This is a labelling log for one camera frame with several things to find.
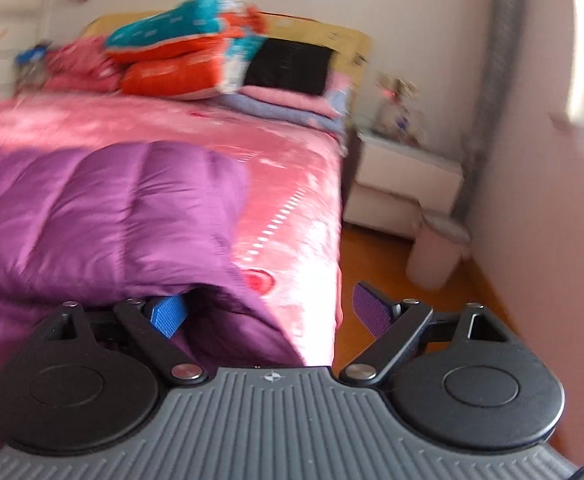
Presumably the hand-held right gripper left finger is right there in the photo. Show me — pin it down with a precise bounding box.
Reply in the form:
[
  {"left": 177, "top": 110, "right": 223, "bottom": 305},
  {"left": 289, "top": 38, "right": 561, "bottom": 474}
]
[{"left": 39, "top": 294, "right": 209, "bottom": 387}]

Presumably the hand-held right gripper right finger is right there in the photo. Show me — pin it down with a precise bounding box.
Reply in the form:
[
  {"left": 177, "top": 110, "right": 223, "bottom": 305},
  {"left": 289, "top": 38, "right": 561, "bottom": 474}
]
[{"left": 339, "top": 281, "right": 513, "bottom": 388}]

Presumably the purple down jacket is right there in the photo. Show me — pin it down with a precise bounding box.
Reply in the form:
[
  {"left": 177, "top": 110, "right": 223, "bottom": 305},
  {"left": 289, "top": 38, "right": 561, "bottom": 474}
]
[{"left": 0, "top": 141, "right": 308, "bottom": 461}]

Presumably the pink waste bin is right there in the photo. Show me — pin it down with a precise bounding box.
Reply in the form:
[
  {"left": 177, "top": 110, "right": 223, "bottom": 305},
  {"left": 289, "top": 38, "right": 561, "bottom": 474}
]
[{"left": 404, "top": 210, "right": 473, "bottom": 291}]

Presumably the white nightstand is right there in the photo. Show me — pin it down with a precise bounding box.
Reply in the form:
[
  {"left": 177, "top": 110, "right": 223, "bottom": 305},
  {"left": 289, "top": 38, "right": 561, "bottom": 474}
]
[{"left": 344, "top": 130, "right": 465, "bottom": 238}]

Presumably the bed with pink cover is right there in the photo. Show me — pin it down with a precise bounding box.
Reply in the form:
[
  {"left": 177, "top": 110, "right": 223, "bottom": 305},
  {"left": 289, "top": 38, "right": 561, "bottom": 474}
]
[{"left": 0, "top": 92, "right": 348, "bottom": 366}]

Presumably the lilac floral folded blanket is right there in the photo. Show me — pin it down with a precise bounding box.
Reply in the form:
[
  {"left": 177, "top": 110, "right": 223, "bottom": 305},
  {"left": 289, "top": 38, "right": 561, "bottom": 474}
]
[{"left": 217, "top": 95, "right": 348, "bottom": 133}]

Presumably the black cloth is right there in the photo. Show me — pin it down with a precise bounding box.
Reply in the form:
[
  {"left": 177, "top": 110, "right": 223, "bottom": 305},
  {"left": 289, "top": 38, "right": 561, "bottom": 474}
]
[{"left": 244, "top": 37, "right": 334, "bottom": 97}]

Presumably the pink heart print folded blanket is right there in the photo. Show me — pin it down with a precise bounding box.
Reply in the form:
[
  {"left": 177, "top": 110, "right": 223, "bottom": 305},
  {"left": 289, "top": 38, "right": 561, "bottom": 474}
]
[{"left": 42, "top": 37, "right": 128, "bottom": 93}]

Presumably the teal and orange folded quilt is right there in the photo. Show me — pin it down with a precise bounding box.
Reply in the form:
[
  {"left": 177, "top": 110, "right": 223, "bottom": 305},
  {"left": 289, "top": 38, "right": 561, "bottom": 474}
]
[{"left": 104, "top": 0, "right": 270, "bottom": 100}]

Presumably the grey checked curtain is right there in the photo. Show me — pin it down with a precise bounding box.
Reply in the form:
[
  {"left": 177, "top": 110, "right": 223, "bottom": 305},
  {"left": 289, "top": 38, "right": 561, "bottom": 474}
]
[{"left": 464, "top": 0, "right": 530, "bottom": 221}]

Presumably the photo frame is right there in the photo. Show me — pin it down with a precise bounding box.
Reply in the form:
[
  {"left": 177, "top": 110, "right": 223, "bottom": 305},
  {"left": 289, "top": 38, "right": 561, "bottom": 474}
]
[{"left": 377, "top": 77, "right": 425, "bottom": 143}]

